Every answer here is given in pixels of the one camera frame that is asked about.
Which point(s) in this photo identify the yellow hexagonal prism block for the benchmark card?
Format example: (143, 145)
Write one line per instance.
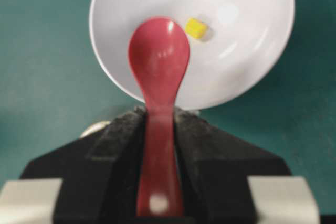
(195, 28)

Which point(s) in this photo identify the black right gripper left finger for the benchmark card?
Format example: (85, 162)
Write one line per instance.
(99, 172)

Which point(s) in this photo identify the white round bowl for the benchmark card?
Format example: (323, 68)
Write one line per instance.
(243, 41)

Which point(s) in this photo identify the small speckled spoon rest dish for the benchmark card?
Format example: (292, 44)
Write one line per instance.
(94, 128)

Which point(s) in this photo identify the pink ceramic spoon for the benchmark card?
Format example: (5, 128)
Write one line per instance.
(159, 53)

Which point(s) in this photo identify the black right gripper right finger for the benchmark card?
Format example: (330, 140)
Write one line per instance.
(214, 166)

